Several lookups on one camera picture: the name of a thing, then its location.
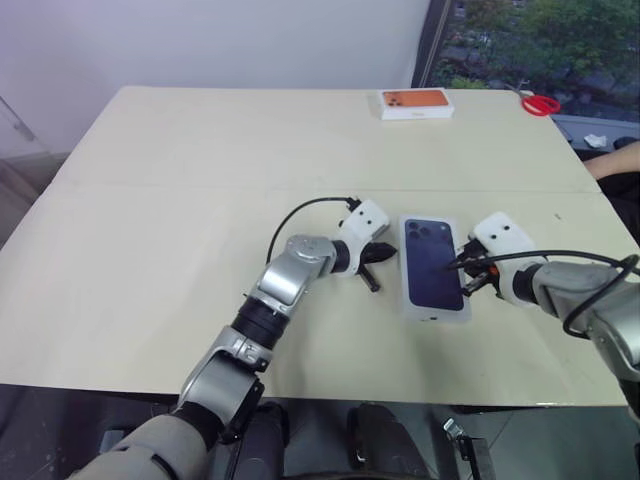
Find orange print phone box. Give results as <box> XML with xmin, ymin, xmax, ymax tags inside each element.
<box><xmin>376</xmin><ymin>88</ymin><xmax>457</xmax><ymax>122</ymax></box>

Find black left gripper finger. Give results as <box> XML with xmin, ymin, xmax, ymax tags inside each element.
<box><xmin>363</xmin><ymin>241</ymin><xmax>399</xmax><ymax>265</ymax></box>
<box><xmin>359</xmin><ymin>266</ymin><xmax>383</xmax><ymax>295</ymax></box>

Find grey side table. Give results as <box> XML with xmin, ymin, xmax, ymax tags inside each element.
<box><xmin>550</xmin><ymin>113</ymin><xmax>640</xmax><ymax>162</ymax></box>

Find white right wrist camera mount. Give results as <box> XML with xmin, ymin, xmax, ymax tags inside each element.
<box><xmin>471</xmin><ymin>211</ymin><xmax>537</xmax><ymax>302</ymax></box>

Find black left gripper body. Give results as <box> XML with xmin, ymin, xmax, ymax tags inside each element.
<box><xmin>355</xmin><ymin>243</ymin><xmax>377</xmax><ymax>277</ymax></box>

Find black window frame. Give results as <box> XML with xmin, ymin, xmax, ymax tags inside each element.
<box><xmin>411</xmin><ymin>0</ymin><xmax>454</xmax><ymax>90</ymax></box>

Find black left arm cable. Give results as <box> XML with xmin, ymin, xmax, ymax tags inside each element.
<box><xmin>266</xmin><ymin>195</ymin><xmax>362</xmax><ymax>262</ymax></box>

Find metal table clamp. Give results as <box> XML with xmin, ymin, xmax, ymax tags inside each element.
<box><xmin>441</xmin><ymin>416</ymin><xmax>497</xmax><ymax>480</ymax></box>

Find red handled scissors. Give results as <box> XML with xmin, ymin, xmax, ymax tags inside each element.
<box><xmin>503</xmin><ymin>81</ymin><xmax>563</xmax><ymax>119</ymax></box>

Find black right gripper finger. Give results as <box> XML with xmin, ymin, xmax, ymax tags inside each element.
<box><xmin>443</xmin><ymin>254</ymin><xmax>479</xmax><ymax>274</ymax></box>
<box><xmin>461</xmin><ymin>275</ymin><xmax>491</xmax><ymax>299</ymax></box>

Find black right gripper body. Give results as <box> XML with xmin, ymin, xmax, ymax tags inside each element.
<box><xmin>461</xmin><ymin>238</ymin><xmax>500</xmax><ymax>301</ymax></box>

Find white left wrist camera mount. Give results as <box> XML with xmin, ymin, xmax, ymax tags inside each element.
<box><xmin>335</xmin><ymin>199</ymin><xmax>392</xmax><ymax>279</ymax></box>

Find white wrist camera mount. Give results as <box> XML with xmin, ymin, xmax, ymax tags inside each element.
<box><xmin>471</xmin><ymin>211</ymin><xmax>537</xmax><ymax>302</ymax></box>
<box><xmin>335</xmin><ymin>199</ymin><xmax>392</xmax><ymax>279</ymax></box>

